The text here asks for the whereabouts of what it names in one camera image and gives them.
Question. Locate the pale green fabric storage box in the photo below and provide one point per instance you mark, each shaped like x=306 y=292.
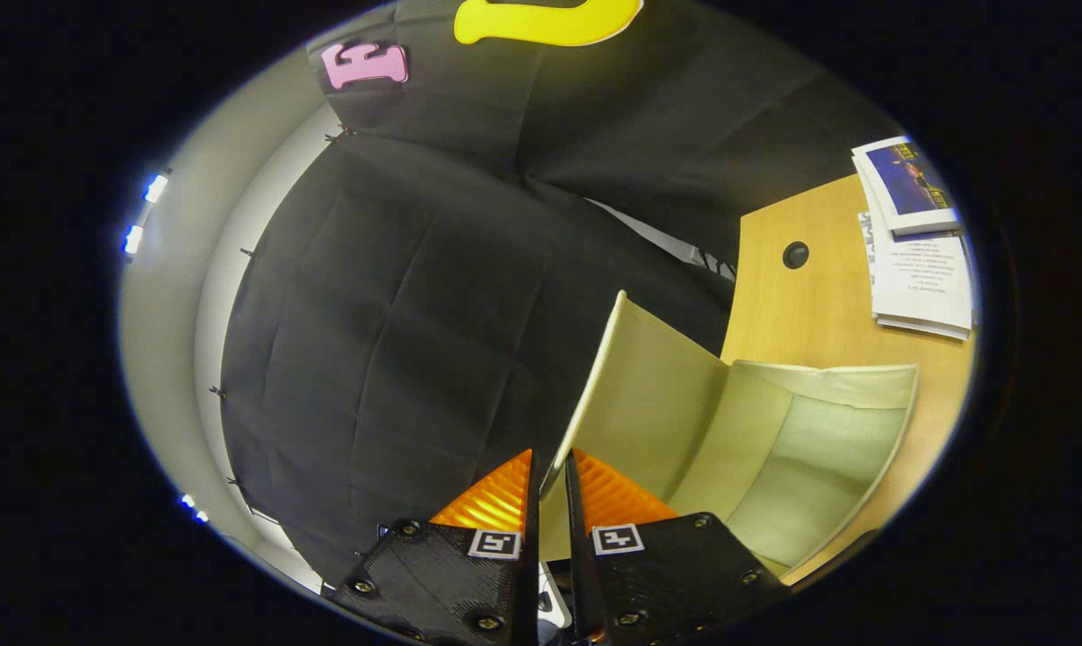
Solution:
x=658 y=404

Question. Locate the book with dark blue cover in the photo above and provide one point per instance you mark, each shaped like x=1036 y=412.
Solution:
x=909 y=179

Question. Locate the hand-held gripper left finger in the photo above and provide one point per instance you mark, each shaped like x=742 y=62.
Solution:
x=451 y=583

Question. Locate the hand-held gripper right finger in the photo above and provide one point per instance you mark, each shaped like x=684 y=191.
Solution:
x=667 y=583

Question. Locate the white cover book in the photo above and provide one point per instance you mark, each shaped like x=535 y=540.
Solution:
x=922 y=283

